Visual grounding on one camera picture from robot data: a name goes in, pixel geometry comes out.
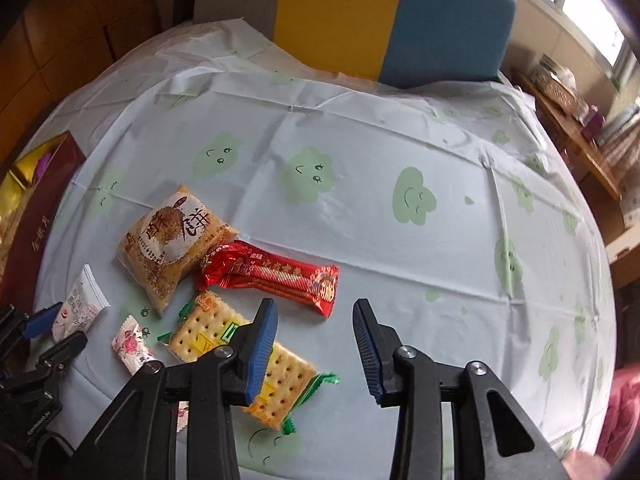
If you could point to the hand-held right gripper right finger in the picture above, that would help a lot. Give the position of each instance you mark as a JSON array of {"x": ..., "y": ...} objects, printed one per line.
[{"x": 367, "y": 355}]

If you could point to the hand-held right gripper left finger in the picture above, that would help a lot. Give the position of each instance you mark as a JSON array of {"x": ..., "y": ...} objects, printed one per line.
[{"x": 260, "y": 350}]

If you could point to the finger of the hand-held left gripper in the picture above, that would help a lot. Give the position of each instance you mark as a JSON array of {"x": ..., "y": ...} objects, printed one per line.
[
  {"x": 65, "y": 352},
  {"x": 42, "y": 320}
]

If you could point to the small white snack packet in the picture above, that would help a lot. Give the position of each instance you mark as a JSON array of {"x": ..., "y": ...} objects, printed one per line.
[{"x": 80, "y": 305}]

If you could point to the green-trimmed soda cracker packet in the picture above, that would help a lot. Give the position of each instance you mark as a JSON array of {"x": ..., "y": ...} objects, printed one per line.
[{"x": 205, "y": 327}]

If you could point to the maroon gift box gold interior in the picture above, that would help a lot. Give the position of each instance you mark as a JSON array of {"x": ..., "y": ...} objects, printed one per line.
[{"x": 45, "y": 220}]

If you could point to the pink flower candy packet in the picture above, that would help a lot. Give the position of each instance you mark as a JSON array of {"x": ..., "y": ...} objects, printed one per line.
[
  {"x": 132, "y": 347},
  {"x": 182, "y": 412}
]

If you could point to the long red snack packet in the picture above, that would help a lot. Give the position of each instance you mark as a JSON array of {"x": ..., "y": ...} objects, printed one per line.
[{"x": 280, "y": 275}]

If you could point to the golden sesame cake packet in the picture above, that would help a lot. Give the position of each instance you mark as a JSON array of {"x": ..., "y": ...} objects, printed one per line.
[{"x": 170, "y": 245}]

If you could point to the pink fleece clothing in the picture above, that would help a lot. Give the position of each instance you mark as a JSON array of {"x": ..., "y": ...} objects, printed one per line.
[{"x": 622, "y": 410}]

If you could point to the white cabinet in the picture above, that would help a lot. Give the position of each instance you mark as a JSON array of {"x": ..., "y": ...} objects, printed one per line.
[{"x": 625, "y": 250}]

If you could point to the wooden side table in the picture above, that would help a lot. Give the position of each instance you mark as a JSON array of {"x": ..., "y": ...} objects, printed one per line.
[{"x": 585, "y": 155}]

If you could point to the patterned tissue box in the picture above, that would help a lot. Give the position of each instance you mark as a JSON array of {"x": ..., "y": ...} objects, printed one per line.
[{"x": 560, "y": 90}]

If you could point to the grey yellow blue chair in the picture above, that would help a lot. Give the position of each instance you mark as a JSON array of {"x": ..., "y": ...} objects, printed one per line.
[{"x": 340, "y": 10}]

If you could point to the white-framed window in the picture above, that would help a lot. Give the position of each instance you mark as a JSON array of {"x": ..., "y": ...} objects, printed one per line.
[{"x": 612, "y": 35}]

